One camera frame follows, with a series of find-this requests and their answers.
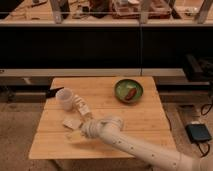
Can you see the black power box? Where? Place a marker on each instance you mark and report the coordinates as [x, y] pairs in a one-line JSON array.
[[198, 133]]

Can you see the black equipment at right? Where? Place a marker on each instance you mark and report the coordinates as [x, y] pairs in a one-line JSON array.
[[198, 69]]

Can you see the green ceramic bowl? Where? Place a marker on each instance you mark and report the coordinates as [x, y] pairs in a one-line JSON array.
[[123, 86]]

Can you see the red sausage in bowl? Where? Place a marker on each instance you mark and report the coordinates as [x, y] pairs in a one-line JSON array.
[[131, 94]]

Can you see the clear plastic cup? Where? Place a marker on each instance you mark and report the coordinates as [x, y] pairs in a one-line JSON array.
[[65, 98]]

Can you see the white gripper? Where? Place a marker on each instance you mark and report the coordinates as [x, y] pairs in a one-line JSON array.
[[92, 128]]

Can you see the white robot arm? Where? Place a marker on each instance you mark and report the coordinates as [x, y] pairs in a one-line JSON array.
[[109, 130]]

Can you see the long wooden shelf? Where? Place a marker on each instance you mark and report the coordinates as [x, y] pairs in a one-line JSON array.
[[107, 13]]

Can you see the white sponge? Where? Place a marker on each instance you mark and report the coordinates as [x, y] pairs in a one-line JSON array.
[[72, 123]]

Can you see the wooden table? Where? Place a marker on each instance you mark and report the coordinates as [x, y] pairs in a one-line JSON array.
[[145, 120]]

